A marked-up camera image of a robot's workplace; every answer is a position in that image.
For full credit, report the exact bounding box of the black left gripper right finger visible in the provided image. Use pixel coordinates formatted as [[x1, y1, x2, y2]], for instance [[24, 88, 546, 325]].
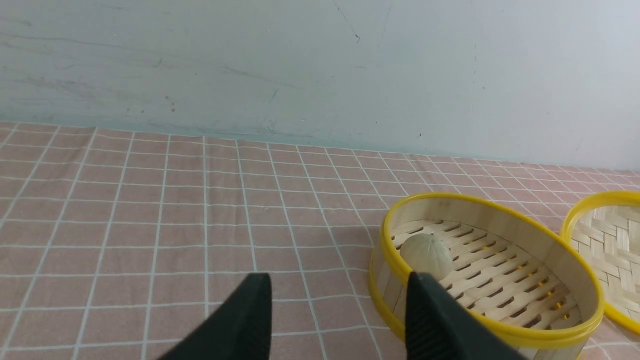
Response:
[[405, 272, 524, 360]]

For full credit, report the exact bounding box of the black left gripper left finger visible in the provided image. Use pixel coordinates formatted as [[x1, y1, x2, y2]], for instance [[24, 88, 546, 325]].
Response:
[[159, 273, 272, 360]]

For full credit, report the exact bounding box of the greenish steamed bun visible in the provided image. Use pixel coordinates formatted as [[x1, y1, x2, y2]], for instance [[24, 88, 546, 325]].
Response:
[[399, 234, 454, 281]]

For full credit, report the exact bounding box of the yellow rimmed bamboo steamer basket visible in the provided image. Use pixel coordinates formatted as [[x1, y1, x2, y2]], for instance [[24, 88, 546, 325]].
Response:
[[368, 193, 605, 360]]

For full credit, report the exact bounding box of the pink checkered tablecloth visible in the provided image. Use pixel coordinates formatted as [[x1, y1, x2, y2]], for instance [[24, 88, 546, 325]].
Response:
[[0, 122, 639, 360]]

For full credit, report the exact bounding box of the yellow rimmed woven steamer lid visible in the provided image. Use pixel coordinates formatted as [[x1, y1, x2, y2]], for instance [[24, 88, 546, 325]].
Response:
[[560, 191, 640, 335]]

